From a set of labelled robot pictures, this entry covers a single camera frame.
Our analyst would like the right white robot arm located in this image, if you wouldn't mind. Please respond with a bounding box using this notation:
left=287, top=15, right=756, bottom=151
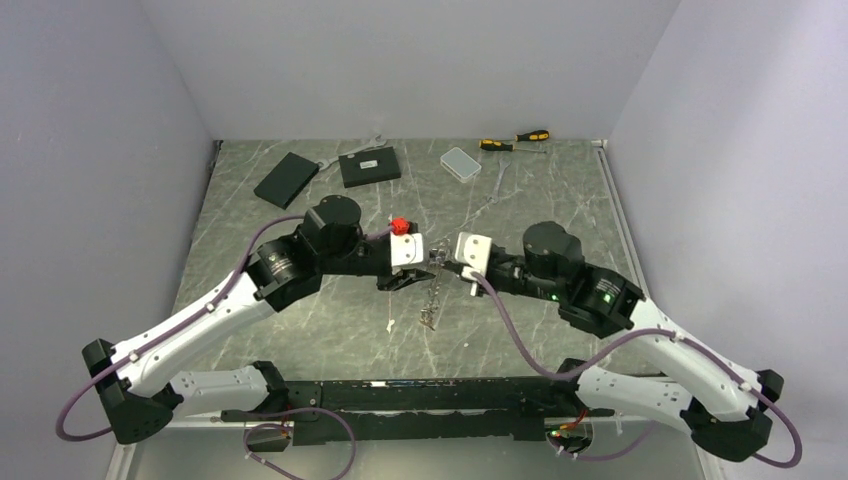
left=461, top=221, right=783, bottom=462

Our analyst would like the aluminium frame rail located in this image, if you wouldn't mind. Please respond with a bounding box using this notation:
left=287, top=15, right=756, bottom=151
left=591, top=139, right=709, bottom=422

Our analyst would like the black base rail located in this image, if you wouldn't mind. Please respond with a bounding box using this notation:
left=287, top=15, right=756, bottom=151
left=263, top=376, right=612, bottom=446

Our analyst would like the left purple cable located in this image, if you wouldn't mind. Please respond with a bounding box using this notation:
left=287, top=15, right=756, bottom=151
left=54, top=213, right=395, bottom=443

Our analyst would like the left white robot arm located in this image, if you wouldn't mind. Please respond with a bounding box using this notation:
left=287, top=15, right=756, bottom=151
left=83, top=195, right=427, bottom=445

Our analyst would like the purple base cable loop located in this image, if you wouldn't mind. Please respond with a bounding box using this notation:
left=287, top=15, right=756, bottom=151
left=242, top=408, right=357, bottom=480

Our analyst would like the black flat box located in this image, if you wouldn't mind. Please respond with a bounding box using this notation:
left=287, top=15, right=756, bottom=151
left=338, top=147, right=402, bottom=188

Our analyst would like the clear plastic box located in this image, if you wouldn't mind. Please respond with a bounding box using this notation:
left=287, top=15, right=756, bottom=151
left=440, top=147, right=482, bottom=184

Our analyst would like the silver wrench back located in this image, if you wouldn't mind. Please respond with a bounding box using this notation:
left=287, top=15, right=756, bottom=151
left=317, top=135, right=387, bottom=171

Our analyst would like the silver wrench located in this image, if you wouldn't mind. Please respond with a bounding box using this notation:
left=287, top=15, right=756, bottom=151
left=487, top=158, right=511, bottom=204
left=317, top=135, right=387, bottom=171

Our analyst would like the black flat pad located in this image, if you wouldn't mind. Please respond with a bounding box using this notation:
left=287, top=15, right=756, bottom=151
left=253, top=152, right=320, bottom=209

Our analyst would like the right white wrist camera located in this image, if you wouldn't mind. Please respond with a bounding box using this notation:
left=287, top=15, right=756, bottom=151
left=453, top=232, right=493, bottom=296

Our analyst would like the large metal keyring with rings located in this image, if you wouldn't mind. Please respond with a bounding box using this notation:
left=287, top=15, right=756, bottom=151
left=419, top=239, right=453, bottom=331

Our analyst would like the yellow black screwdriver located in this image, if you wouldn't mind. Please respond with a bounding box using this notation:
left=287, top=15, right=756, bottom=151
left=479, top=139, right=545, bottom=154
left=515, top=130, right=550, bottom=142

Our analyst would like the silver wrench right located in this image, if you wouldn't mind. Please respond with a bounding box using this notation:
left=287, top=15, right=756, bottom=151
left=487, top=158, right=511, bottom=204

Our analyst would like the yellow black screwdriver upper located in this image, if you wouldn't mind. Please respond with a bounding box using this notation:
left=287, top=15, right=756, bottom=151
left=515, top=130, right=550, bottom=142

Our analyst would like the yellow black screwdriver lower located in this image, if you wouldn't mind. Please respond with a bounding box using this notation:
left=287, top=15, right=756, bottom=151
left=479, top=139, right=545, bottom=154

